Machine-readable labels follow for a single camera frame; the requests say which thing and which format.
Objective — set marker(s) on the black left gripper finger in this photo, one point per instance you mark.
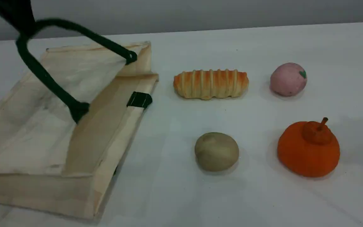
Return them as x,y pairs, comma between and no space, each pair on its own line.
17,12

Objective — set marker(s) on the pink peach bun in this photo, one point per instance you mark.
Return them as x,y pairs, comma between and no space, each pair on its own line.
287,80

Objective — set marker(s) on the beige round egg yolk pastry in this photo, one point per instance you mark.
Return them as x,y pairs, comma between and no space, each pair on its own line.
216,152

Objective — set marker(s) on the orange tangerine toy with stem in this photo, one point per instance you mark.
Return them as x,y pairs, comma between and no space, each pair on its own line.
307,154

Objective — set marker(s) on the striped orange bread roll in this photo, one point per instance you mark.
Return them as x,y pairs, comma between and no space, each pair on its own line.
210,84

